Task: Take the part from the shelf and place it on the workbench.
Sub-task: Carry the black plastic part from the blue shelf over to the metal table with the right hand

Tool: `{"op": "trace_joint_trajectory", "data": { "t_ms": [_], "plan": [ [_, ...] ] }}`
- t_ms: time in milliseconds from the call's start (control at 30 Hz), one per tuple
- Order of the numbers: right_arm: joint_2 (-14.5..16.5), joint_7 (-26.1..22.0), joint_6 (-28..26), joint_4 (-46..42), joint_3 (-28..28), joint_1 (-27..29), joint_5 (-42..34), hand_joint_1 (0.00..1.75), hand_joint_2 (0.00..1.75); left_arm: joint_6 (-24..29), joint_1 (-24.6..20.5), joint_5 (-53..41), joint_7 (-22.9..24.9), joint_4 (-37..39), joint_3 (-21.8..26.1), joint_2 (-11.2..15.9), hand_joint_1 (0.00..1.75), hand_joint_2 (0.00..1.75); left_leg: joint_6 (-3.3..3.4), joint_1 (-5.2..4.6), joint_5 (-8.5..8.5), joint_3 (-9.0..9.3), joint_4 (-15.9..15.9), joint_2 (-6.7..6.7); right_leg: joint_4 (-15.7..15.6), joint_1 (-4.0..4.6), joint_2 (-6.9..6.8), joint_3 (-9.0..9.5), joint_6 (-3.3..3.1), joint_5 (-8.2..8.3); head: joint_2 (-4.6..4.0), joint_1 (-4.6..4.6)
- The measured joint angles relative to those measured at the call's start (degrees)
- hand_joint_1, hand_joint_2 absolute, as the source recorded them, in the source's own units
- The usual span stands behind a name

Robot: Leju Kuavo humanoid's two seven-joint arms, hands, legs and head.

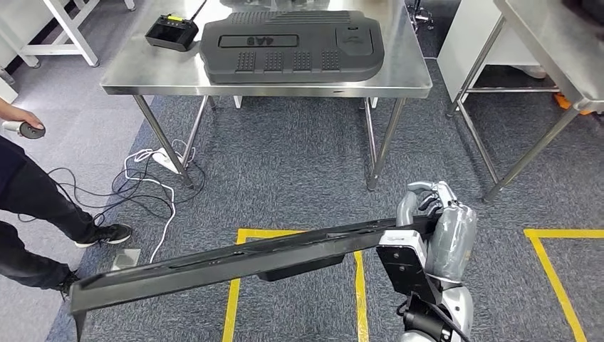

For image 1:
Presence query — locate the orange bag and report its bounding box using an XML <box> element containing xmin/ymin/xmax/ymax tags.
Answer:
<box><xmin>554</xmin><ymin>93</ymin><xmax>593</xmax><ymax>117</ymax></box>

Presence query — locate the long black plastic part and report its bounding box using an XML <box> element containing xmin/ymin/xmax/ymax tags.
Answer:
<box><xmin>69</xmin><ymin>214</ymin><xmax>442</xmax><ymax>342</ymax></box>

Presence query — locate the black round handheld controller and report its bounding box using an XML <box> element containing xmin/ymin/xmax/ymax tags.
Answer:
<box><xmin>1</xmin><ymin>120</ymin><xmax>47</xmax><ymax>140</ymax></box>

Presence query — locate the yellow floor tape square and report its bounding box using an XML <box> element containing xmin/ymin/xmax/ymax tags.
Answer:
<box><xmin>222</xmin><ymin>229</ymin><xmax>370</xmax><ymax>342</ymax></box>
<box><xmin>524</xmin><ymin>229</ymin><xmax>604</xmax><ymax>342</ymax></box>

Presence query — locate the steel workbench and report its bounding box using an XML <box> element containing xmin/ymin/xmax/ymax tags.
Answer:
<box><xmin>445</xmin><ymin>0</ymin><xmax>604</xmax><ymax>204</ymax></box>
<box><xmin>100</xmin><ymin>0</ymin><xmax>434</xmax><ymax>192</ymax></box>

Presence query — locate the black remote controller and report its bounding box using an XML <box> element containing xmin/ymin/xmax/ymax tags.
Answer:
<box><xmin>145</xmin><ymin>0</ymin><xmax>209</xmax><ymax>53</ymax></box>

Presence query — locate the black floor cable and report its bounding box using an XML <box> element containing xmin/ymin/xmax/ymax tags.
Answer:
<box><xmin>18</xmin><ymin>150</ymin><xmax>207</xmax><ymax>227</ymax></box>

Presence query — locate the person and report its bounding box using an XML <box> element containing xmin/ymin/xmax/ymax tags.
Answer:
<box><xmin>0</xmin><ymin>96</ymin><xmax>133</xmax><ymax>301</ymax></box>
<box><xmin>511</xmin><ymin>65</ymin><xmax>547</xmax><ymax>80</ymax></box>

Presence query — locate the metal floor outlet box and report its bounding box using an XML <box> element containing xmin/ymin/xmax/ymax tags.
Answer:
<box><xmin>110</xmin><ymin>249</ymin><xmax>142</xmax><ymax>271</ymax></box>

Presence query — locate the white board panel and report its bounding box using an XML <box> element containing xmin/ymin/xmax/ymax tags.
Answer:
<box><xmin>437</xmin><ymin>0</ymin><xmax>541</xmax><ymax>103</ymax></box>

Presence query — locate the large black moulded panel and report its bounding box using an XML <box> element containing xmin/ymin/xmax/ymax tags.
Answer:
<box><xmin>199</xmin><ymin>10</ymin><xmax>385</xmax><ymax>85</ymax></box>

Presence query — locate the white floor cable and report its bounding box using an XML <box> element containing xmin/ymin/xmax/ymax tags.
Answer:
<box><xmin>123</xmin><ymin>148</ymin><xmax>177</xmax><ymax>264</ymax></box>

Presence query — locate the white power strip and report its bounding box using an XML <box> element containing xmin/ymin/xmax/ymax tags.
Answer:
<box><xmin>152</xmin><ymin>147</ymin><xmax>189</xmax><ymax>175</ymax></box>

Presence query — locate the person's hand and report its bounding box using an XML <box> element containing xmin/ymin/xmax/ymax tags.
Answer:
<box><xmin>9</xmin><ymin>107</ymin><xmax>46</xmax><ymax>134</ymax></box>

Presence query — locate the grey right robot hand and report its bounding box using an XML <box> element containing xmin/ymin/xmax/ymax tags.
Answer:
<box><xmin>396</xmin><ymin>180</ymin><xmax>477</xmax><ymax>284</ymax></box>

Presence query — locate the black swivel chair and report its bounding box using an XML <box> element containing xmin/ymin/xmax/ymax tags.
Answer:
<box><xmin>407</xmin><ymin>0</ymin><xmax>435</xmax><ymax>31</ymax></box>

